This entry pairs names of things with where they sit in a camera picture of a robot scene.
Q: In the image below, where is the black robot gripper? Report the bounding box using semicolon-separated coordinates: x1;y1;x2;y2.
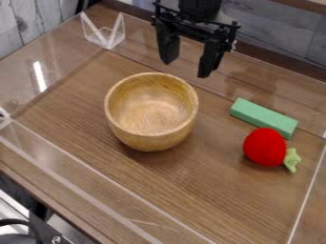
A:
153;0;241;78

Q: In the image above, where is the clear acrylic enclosure wall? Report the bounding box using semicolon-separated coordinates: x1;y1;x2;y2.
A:
0;108;216;244

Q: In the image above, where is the black metal clamp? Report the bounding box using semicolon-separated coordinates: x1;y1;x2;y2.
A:
0;213;74;244

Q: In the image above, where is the clear acrylic corner bracket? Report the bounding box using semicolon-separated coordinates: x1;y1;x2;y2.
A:
81;12;125;50

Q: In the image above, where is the red plush strawberry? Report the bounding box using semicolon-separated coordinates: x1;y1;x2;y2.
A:
242;128;303;173

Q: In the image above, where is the green rectangular block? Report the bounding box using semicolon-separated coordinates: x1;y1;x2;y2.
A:
230;98;299;139

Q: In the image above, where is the wooden bowl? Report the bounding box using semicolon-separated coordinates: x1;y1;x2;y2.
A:
103;72;200;152

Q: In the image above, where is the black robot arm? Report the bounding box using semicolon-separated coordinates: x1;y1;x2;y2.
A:
152;0;241;78

